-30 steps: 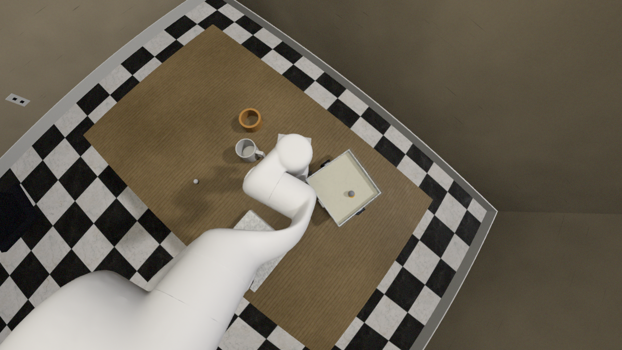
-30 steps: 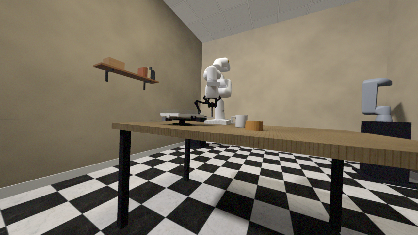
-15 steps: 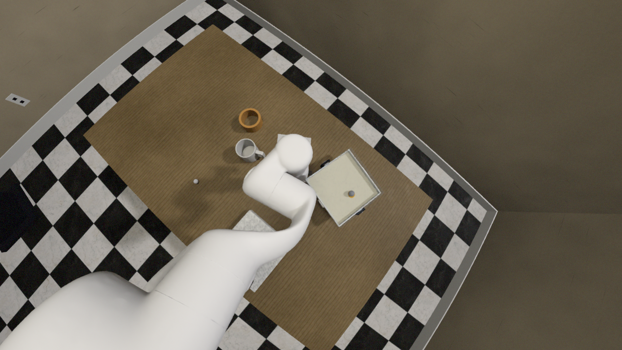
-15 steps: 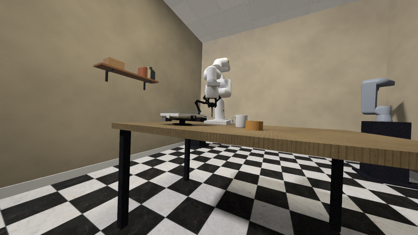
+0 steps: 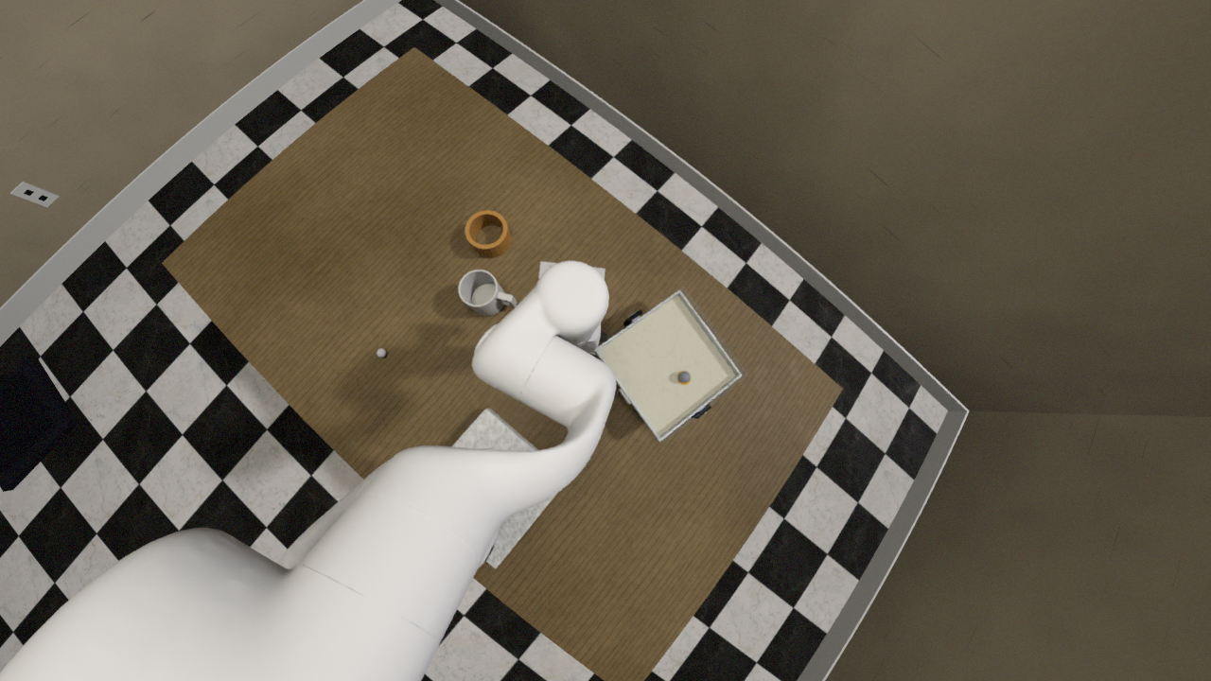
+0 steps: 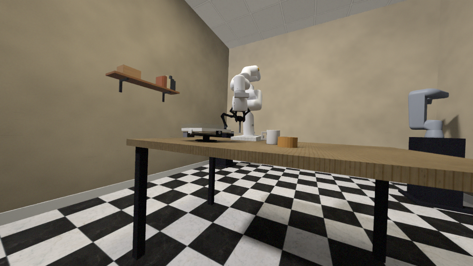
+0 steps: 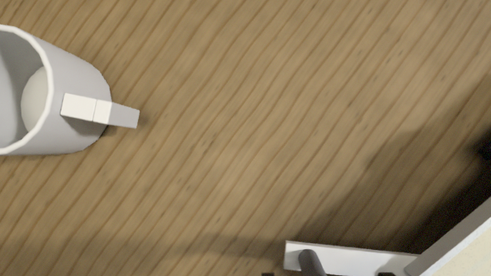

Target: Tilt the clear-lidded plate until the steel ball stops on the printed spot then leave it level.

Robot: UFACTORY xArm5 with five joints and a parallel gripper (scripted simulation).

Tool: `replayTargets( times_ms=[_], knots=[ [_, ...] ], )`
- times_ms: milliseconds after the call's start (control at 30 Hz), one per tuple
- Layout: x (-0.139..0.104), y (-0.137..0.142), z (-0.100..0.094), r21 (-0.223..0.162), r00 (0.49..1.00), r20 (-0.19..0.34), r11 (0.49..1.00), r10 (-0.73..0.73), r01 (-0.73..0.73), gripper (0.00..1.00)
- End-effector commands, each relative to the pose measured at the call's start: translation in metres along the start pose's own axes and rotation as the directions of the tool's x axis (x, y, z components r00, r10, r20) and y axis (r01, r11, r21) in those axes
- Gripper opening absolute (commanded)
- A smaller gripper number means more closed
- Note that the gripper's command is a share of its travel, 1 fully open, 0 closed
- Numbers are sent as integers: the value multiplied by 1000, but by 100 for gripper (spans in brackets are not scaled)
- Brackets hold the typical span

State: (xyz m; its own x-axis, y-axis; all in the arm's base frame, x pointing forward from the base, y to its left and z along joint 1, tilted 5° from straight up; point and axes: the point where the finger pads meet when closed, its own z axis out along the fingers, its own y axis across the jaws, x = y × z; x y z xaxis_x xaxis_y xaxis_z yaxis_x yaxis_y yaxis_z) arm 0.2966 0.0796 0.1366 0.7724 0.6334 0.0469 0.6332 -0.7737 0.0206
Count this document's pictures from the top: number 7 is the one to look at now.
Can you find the white mug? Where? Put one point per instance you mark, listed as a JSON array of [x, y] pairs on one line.
[[24, 89]]

